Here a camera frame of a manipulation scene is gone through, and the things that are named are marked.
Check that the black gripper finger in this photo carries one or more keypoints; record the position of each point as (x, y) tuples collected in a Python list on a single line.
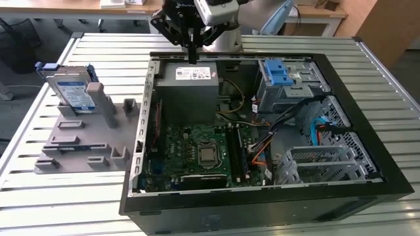
[(171, 29), (197, 49)]

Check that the hard disk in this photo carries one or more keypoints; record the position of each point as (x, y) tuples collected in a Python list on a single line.
[(74, 93)]

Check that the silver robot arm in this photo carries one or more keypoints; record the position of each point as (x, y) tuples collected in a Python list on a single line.
[(226, 39)]

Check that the metal disk bay cage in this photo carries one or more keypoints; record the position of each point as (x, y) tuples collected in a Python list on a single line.
[(322, 163)]

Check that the white box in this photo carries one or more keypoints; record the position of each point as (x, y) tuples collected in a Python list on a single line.
[(137, 2), (114, 3)]

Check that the grey power supply unit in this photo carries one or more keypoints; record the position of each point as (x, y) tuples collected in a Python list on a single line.
[(187, 103)]

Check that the blue plastic latch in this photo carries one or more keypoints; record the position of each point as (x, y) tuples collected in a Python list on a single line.
[(278, 73)]

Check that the metal optical drive cage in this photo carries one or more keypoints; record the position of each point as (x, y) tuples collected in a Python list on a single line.
[(282, 98)]

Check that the CPU socket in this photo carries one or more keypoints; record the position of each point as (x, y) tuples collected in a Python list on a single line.
[(209, 143)]

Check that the green motherboard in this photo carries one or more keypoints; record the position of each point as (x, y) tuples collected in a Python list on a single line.
[(183, 147)]

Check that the black RAM slot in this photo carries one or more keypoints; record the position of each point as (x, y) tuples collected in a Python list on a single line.
[(239, 147), (231, 152)]

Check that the silver CPU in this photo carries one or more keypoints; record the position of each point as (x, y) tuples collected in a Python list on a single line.
[(207, 155)]

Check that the grey parts rack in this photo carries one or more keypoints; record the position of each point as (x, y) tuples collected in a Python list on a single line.
[(82, 137)]

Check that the black graphics card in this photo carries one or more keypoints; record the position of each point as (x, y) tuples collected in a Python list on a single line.
[(203, 181)]

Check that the green RAM stick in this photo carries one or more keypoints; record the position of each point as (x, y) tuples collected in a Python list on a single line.
[(74, 148)]

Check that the white stand foot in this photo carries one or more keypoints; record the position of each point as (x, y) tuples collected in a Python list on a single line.
[(5, 92)]

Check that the wooden cabinet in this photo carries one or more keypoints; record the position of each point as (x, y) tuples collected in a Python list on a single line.
[(387, 29)]

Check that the black PC case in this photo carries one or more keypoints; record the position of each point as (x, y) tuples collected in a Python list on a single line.
[(230, 211)]

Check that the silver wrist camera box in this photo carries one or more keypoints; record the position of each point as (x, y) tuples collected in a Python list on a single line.
[(221, 12)]

